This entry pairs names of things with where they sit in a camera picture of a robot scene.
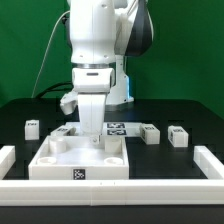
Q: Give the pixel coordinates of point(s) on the white square tabletop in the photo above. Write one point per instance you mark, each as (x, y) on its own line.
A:
(76, 158)

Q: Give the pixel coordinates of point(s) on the white marker base plate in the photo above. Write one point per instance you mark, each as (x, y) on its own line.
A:
(130, 129)

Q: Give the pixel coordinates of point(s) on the white U-shaped fence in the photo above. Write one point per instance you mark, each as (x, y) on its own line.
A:
(209, 190)

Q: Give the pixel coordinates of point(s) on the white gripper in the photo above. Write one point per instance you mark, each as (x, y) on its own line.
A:
(89, 93)

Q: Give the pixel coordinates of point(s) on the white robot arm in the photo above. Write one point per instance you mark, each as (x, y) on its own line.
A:
(99, 32)

